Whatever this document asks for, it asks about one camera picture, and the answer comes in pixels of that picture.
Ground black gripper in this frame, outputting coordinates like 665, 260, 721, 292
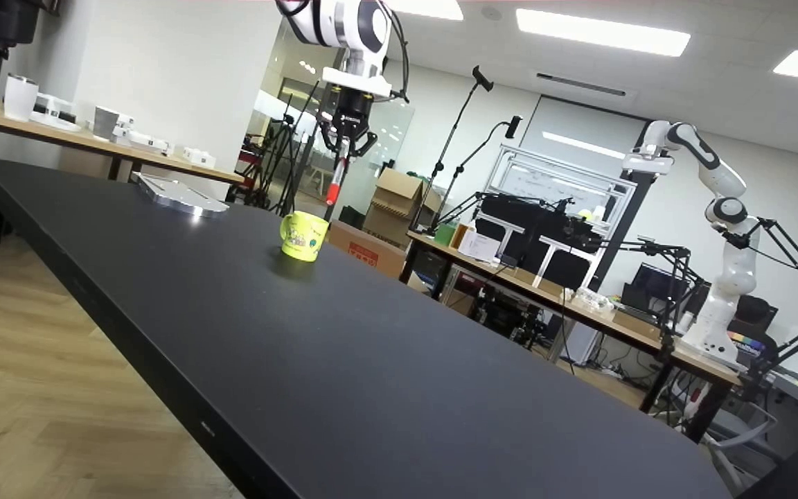
318, 85, 379, 183

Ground yellow-green ceramic mug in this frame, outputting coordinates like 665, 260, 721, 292
276, 207, 333, 262

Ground stacked plain cardboard boxes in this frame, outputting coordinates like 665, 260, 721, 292
359, 170, 442, 250

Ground cardboard box with red print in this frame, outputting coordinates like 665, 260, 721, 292
327, 218, 411, 281

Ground tall black boom stand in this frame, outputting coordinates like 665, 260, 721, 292
424, 63, 495, 236

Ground short black boom stand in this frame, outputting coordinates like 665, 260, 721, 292
434, 114, 523, 232

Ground small green box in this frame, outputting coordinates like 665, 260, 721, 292
431, 218, 456, 253

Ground silver aluminium mounting plate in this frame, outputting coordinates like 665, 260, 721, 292
129, 170, 232, 217

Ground black monitors on rack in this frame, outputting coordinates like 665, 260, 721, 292
472, 192, 606, 292

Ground small white box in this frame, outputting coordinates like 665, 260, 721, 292
91, 103, 136, 143

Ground black ceiling vent slot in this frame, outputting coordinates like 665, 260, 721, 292
532, 68, 628, 100

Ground wooden side desk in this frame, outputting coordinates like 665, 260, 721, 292
0, 98, 246, 203

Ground long rectangular ceiling light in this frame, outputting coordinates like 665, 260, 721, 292
513, 5, 693, 61

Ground white flat device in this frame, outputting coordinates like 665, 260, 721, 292
30, 91, 81, 129

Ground long wooden desk black legs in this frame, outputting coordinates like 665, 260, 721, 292
401, 229, 746, 444

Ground grey office chair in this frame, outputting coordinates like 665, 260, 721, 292
701, 396, 794, 494

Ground black camera tripod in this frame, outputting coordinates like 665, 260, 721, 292
253, 80, 327, 217

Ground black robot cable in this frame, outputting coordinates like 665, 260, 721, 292
386, 5, 412, 103

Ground white metal frame rack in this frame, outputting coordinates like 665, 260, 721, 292
480, 139, 642, 285

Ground black articulated arm with camera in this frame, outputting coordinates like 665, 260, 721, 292
618, 236, 714, 355

